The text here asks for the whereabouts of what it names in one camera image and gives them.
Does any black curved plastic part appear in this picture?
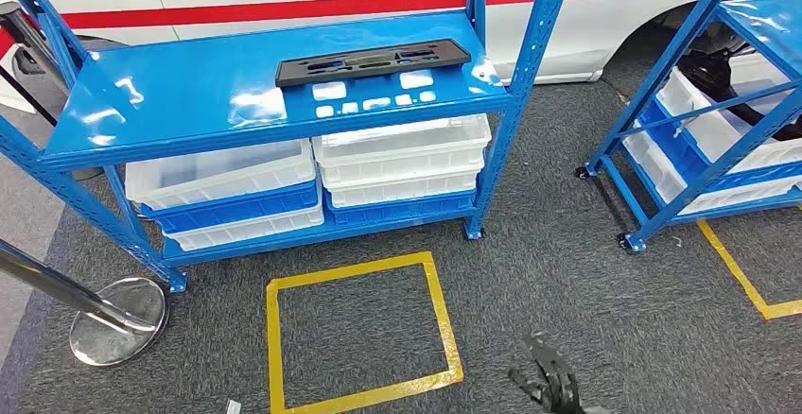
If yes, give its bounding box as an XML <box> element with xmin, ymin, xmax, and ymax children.
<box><xmin>676</xmin><ymin>38</ymin><xmax>802</xmax><ymax>143</ymax></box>

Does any blue shelf rack with casters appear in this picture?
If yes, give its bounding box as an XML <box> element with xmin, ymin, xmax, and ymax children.
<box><xmin>575</xmin><ymin>0</ymin><xmax>802</xmax><ymax>254</ymax></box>

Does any yellow floor tape marking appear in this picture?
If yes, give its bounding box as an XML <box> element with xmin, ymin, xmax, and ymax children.
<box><xmin>266</xmin><ymin>250</ymin><xmax>465</xmax><ymax>414</ymax></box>
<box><xmin>696</xmin><ymin>219</ymin><xmax>802</xmax><ymax>321</ymax></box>

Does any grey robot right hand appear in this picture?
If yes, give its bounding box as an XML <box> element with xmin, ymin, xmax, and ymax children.
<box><xmin>507</xmin><ymin>333</ymin><xmax>588</xmax><ymax>414</ymax></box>

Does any blue metal shelf rack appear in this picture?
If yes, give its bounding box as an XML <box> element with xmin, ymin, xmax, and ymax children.
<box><xmin>0</xmin><ymin>0</ymin><xmax>581</xmax><ymax>293</ymax></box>

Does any black stanchion post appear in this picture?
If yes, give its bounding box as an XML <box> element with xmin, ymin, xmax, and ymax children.
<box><xmin>0</xmin><ymin>0</ymin><xmax>70</xmax><ymax>87</ymax></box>

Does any black plastic panel part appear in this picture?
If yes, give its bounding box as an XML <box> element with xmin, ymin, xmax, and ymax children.
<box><xmin>274</xmin><ymin>38</ymin><xmax>472</xmax><ymax>89</ymax></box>

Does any chrome stanchion post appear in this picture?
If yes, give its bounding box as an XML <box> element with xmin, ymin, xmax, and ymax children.
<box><xmin>0</xmin><ymin>238</ymin><xmax>170</xmax><ymax>369</ymax></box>

